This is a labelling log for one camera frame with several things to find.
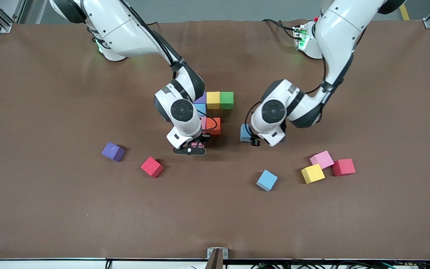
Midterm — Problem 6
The red foam cube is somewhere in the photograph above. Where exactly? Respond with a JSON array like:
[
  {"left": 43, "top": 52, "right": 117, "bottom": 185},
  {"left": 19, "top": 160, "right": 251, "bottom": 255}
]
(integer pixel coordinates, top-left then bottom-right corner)
[
  {"left": 332, "top": 158, "right": 356, "bottom": 177},
  {"left": 140, "top": 156, "right": 164, "bottom": 179}
]

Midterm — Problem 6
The orange foam cube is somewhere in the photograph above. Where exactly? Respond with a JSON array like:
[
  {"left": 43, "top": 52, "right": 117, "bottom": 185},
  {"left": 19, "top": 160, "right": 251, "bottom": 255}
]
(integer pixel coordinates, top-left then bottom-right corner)
[{"left": 205, "top": 117, "right": 222, "bottom": 136}]

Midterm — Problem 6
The green foam cube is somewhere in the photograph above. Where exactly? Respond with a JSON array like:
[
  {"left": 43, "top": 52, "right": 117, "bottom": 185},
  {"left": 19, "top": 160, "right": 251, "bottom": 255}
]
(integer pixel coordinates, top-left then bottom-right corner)
[{"left": 220, "top": 92, "right": 234, "bottom": 110}]

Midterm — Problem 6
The grey metal bracket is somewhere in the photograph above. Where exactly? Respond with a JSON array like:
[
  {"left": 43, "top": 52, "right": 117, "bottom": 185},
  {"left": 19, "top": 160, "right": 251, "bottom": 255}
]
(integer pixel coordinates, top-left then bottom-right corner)
[{"left": 207, "top": 247, "right": 229, "bottom": 260}]

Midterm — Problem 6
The dark camera mount pole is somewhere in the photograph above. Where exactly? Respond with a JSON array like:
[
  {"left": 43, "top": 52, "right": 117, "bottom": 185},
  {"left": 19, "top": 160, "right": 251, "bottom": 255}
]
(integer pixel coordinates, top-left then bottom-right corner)
[{"left": 205, "top": 249, "right": 224, "bottom": 269}]

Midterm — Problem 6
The yellow foam cube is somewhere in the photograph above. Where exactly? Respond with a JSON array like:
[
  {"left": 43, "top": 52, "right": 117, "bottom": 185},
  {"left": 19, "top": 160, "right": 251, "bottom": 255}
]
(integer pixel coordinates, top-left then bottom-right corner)
[
  {"left": 301, "top": 164, "right": 325, "bottom": 185},
  {"left": 206, "top": 92, "right": 221, "bottom": 109}
]

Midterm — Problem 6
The black left base cable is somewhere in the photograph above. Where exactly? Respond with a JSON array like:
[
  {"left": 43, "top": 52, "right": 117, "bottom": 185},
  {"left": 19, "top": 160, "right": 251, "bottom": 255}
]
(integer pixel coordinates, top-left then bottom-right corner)
[{"left": 262, "top": 19, "right": 299, "bottom": 40}]

